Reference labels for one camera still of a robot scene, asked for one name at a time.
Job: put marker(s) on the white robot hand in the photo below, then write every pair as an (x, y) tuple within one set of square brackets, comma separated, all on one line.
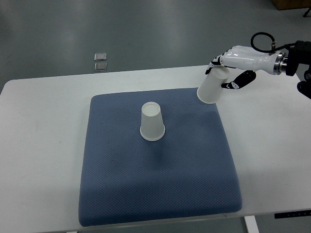
[(250, 60)]

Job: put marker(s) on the white table leg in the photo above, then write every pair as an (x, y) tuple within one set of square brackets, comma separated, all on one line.
[(251, 224)]

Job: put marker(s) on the brown cardboard box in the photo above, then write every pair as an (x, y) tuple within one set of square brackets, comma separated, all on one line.
[(291, 4)]

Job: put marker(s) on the blue fabric cushion mat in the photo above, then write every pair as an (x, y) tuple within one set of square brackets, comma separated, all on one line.
[(188, 172)]

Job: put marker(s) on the black table control panel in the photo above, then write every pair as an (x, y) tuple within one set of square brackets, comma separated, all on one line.
[(292, 214)]

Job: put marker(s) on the metal floor plate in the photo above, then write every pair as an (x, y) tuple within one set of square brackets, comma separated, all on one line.
[(99, 67), (100, 56)]

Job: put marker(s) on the black tripod leg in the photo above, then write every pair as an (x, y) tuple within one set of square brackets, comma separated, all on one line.
[(307, 12)]

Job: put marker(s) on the lower metal floor plate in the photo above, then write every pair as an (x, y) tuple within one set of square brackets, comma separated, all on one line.
[(99, 67)]

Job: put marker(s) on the upper metal floor plate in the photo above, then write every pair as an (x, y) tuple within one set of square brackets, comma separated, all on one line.
[(100, 56)]

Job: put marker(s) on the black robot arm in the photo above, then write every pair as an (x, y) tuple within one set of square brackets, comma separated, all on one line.
[(298, 53)]

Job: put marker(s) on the white paper cup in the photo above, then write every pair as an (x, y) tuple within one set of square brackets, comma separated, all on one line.
[(151, 127), (210, 90)]

